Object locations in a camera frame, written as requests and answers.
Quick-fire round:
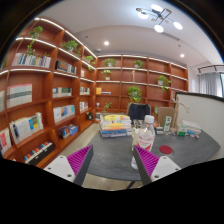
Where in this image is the red round coaster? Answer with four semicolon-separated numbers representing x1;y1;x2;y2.
159;145;172;154

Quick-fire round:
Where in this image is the stack of colourful books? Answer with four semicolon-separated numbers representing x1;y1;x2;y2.
99;113;132;138

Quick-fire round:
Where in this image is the potted green plant centre shelf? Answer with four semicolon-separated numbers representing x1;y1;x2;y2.
128;86;142;102

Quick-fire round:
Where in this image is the grey window curtain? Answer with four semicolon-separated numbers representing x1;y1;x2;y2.
199;72;223;97

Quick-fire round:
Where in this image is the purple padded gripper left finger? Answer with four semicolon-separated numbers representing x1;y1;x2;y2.
44;145;93;186

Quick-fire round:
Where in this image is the ceiling lamp with round lights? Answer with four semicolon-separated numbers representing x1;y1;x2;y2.
136;4;183;33

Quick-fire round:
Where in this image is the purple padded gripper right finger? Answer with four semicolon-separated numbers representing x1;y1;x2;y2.
133;145;180;185

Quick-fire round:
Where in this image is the clear plastic water bottle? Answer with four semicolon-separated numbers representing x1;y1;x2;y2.
136;115;155;151

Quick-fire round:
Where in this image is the wooden bookshelf wall unit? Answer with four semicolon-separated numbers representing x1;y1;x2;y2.
0;18;188;167

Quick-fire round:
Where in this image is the dark blue chair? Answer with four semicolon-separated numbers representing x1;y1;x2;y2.
128;103;151;120

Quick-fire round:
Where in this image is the green and white box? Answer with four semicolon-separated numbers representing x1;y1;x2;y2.
163;116;172;132

